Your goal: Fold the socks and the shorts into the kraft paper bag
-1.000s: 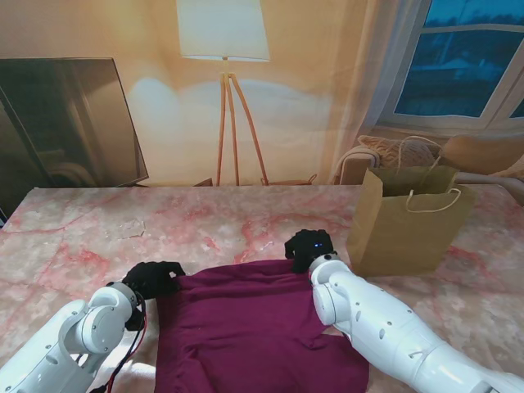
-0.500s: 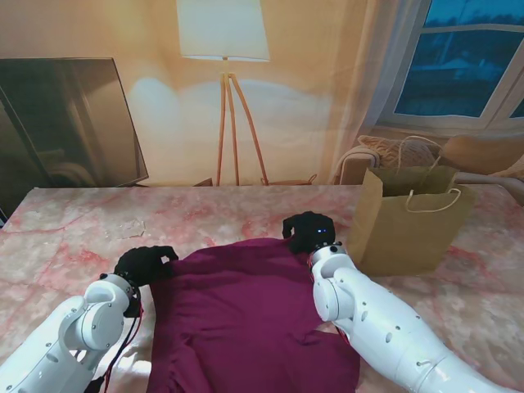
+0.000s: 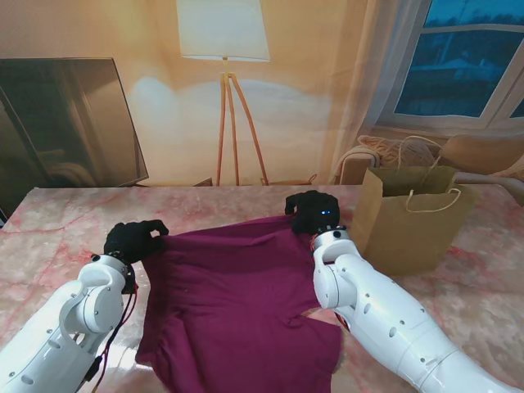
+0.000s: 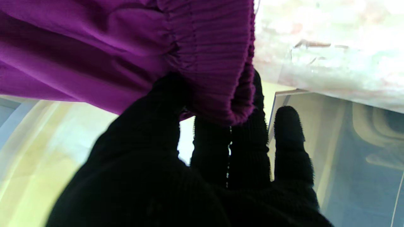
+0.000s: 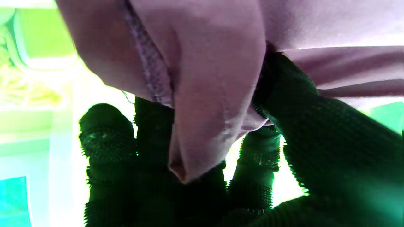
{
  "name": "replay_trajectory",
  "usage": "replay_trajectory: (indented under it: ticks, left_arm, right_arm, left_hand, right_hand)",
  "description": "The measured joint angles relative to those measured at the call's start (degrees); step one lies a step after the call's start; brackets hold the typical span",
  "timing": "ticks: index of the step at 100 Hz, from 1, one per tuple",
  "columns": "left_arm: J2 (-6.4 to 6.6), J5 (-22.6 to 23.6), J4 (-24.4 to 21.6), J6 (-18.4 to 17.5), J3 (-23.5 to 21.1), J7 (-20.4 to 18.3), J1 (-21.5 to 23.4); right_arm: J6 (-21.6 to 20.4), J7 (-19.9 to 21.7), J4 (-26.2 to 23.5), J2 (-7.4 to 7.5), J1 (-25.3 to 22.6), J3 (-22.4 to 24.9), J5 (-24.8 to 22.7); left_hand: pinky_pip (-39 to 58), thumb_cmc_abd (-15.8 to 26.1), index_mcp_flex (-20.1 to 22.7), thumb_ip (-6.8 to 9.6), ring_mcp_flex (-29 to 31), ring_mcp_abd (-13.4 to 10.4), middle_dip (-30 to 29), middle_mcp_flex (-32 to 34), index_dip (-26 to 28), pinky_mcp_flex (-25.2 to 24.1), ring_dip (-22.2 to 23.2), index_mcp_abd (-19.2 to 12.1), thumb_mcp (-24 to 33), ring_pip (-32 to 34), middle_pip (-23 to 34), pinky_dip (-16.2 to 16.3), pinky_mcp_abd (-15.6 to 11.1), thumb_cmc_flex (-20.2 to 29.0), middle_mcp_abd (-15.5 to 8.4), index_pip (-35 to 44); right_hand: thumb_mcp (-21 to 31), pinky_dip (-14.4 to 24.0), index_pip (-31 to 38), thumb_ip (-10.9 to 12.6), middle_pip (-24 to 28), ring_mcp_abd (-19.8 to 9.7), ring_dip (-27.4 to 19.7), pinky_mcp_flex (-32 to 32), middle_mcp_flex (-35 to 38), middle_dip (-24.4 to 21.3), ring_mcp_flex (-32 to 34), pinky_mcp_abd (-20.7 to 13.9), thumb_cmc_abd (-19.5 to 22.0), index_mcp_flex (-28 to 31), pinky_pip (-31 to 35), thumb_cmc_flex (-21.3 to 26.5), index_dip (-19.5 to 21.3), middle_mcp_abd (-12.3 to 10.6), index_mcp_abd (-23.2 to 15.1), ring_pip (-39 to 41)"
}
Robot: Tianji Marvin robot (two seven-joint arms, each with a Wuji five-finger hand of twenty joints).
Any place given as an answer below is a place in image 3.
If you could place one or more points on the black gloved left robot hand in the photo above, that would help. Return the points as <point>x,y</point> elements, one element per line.
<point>131,241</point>

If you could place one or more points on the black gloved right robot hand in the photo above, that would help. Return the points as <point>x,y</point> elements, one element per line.
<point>315,213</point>

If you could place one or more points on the magenta purple shorts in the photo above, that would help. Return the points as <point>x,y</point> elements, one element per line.
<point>233,307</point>

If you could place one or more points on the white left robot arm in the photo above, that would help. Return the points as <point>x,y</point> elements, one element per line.
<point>65,319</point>

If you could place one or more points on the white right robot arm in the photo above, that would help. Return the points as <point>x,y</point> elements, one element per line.
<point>389,323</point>

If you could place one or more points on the kraft paper bag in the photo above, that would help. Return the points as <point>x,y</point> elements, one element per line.
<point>409,241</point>

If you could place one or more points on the beige knitted cushion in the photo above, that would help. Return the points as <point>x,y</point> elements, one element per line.
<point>389,151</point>

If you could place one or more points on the dark flat screen television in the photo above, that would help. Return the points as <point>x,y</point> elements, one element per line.
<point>61,123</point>

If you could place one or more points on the sheer cream curtain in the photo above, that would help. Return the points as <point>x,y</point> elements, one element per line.
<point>368,82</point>

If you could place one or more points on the beige armchair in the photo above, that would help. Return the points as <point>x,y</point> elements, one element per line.
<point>483,151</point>

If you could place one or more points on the white framed window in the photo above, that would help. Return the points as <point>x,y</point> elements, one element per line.
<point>450,73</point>

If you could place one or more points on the white shade tripod floor lamp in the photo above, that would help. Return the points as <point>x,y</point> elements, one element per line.
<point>223,28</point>

